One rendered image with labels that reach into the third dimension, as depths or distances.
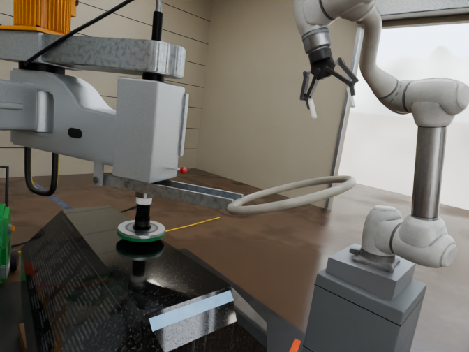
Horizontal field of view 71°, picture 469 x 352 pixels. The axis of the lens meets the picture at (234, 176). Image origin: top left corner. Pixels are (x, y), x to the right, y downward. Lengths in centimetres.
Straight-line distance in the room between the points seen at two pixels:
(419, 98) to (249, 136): 591
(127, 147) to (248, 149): 584
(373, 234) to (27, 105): 170
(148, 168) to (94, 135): 31
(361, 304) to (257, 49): 626
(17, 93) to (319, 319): 174
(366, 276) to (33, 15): 192
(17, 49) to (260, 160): 565
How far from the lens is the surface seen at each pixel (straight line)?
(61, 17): 191
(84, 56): 162
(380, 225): 165
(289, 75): 673
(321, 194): 106
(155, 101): 137
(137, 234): 154
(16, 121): 180
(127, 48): 148
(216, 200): 132
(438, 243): 154
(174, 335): 116
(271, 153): 682
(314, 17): 119
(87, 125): 161
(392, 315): 163
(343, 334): 176
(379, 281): 165
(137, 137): 142
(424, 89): 146
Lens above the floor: 151
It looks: 11 degrees down
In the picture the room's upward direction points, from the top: 7 degrees clockwise
